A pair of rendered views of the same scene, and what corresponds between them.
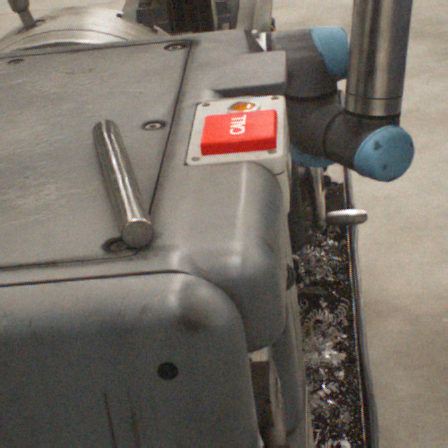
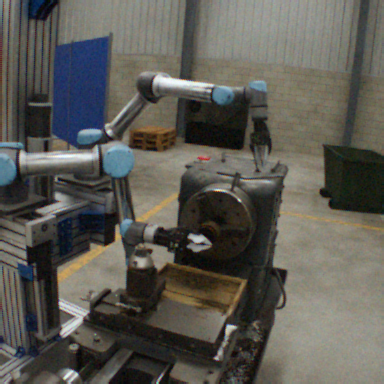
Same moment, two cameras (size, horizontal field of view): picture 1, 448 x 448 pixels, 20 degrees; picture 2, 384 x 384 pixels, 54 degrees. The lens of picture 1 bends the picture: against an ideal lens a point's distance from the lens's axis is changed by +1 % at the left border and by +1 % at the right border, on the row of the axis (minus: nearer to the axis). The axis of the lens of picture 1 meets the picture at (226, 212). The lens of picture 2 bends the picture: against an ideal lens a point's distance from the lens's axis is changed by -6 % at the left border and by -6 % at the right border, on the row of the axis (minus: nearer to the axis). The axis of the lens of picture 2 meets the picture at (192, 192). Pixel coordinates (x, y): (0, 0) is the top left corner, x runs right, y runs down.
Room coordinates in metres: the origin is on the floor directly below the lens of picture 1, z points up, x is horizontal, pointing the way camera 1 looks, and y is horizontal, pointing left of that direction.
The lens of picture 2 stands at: (3.01, 0.35, 1.66)
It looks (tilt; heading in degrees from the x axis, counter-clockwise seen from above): 16 degrees down; 191
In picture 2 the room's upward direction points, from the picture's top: 5 degrees clockwise
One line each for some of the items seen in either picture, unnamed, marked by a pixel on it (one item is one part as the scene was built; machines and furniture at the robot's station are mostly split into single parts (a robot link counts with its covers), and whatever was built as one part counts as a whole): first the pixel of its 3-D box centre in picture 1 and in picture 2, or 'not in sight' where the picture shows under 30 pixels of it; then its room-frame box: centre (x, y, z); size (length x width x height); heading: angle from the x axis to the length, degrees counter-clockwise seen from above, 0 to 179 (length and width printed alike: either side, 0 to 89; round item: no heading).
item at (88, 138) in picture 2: not in sight; (90, 143); (1.26, -0.53, 1.33); 0.13 x 0.12 x 0.14; 168
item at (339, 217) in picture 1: (344, 218); not in sight; (1.89, -0.20, 0.69); 0.08 x 0.03 x 0.03; 83
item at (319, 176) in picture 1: (301, 166); not in sight; (2.00, -0.14, 0.75); 0.27 x 0.10 x 0.23; 173
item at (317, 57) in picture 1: (308, 58); (135, 231); (1.63, -0.14, 1.07); 0.11 x 0.08 x 0.09; 84
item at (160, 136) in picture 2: not in sight; (153, 138); (-6.34, -2.64, 0.22); 1.25 x 0.86 x 0.44; 178
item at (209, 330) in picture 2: not in sight; (156, 316); (1.99, 0.07, 0.95); 0.43 x 0.17 x 0.05; 83
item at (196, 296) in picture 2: not in sight; (193, 290); (1.67, 0.12, 0.89); 0.36 x 0.30 x 0.04; 83
